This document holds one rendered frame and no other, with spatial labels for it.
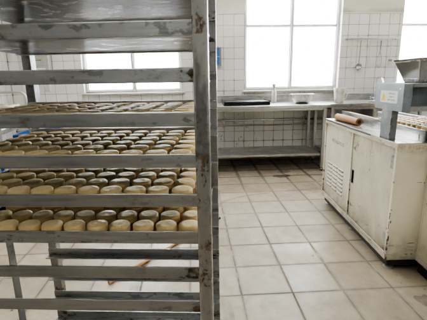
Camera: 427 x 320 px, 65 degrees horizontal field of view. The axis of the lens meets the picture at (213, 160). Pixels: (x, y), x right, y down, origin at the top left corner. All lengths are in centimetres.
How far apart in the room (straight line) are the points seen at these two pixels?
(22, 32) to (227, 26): 439
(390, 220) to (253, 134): 315
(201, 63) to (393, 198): 183
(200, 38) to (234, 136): 446
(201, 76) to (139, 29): 16
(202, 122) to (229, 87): 436
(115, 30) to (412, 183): 198
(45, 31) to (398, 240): 220
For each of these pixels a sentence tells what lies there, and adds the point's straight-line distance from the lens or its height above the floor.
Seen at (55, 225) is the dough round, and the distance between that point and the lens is 92.
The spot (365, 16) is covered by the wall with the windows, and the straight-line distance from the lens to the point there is 564.
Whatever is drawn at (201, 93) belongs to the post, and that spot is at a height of 119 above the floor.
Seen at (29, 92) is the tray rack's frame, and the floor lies 119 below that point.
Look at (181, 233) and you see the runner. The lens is 78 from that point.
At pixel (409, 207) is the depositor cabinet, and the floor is 44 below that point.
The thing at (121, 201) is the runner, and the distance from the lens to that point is 78.
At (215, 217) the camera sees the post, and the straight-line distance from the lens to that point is 122.
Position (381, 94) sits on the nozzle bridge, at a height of 111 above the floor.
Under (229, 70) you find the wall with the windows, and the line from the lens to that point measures 503.
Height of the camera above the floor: 122
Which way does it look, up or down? 14 degrees down
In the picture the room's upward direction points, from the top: 1 degrees counter-clockwise
